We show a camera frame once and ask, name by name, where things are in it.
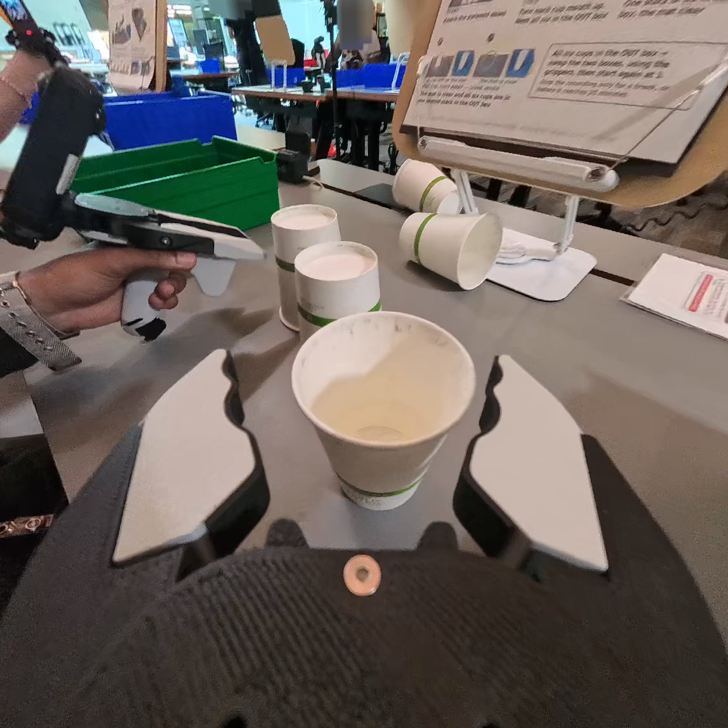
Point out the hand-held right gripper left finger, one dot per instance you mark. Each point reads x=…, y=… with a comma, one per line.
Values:
x=187, y=472

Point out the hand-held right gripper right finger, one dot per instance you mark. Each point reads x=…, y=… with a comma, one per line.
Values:
x=534, y=483

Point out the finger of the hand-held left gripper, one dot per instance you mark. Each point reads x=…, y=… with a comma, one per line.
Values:
x=114, y=205
x=233, y=247

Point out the white paper cup green band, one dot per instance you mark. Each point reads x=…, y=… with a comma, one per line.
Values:
x=304, y=250
x=415, y=185
x=335, y=296
x=438, y=239
x=387, y=398

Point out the person's left hand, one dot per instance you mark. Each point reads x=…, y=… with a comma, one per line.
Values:
x=79, y=290

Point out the green plastic bin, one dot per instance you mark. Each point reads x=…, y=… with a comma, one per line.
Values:
x=216, y=193

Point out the black power box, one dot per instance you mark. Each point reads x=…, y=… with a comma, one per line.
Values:
x=291, y=166

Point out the blue plastic bin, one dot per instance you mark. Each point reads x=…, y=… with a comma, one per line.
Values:
x=170, y=119

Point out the wooden document stand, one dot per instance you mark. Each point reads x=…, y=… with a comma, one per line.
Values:
x=136, y=45
x=682, y=176

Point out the silver mesh wristwatch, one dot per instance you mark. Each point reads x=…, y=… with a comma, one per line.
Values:
x=34, y=335

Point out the person's dark clothing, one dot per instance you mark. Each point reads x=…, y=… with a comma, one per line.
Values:
x=28, y=483

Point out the laminated paper sheet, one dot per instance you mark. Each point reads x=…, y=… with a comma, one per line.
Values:
x=682, y=296

